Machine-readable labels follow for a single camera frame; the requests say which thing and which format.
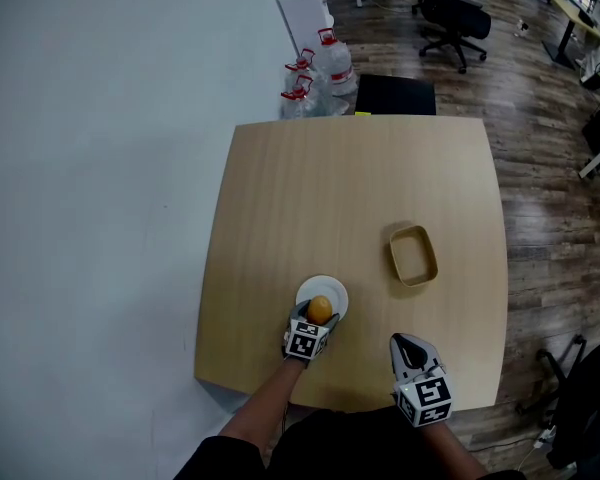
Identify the light wooden table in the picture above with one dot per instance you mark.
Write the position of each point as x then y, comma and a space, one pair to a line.
330, 193

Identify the yellow desk black leg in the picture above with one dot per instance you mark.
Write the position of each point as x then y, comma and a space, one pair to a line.
572, 13

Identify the white power strip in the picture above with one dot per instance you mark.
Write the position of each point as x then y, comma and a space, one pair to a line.
545, 435

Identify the person's right forearm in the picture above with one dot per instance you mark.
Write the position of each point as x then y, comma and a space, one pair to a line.
450, 450

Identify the person's black clothing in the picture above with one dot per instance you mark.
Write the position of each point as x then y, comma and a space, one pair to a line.
350, 448

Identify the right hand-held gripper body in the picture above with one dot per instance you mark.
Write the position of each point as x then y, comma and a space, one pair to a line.
427, 398

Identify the clear water jug red cap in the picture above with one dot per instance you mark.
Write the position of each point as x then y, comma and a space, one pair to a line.
300, 63
337, 63
302, 100

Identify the orange fruit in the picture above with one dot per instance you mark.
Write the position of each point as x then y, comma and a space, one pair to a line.
320, 309

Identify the black office chair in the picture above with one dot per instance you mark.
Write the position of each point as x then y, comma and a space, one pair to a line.
585, 398
452, 13

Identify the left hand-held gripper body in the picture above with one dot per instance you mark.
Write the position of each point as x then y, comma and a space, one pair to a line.
305, 343

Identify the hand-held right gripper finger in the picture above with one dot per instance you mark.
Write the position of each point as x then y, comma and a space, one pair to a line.
396, 360
430, 360

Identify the person's left forearm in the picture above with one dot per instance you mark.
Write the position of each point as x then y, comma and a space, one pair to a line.
265, 403

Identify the white round plate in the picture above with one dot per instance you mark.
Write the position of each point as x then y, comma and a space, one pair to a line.
330, 290

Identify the white cabinet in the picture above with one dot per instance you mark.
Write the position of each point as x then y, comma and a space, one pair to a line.
302, 10

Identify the tan rectangular box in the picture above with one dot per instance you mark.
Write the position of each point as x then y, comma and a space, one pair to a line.
414, 257

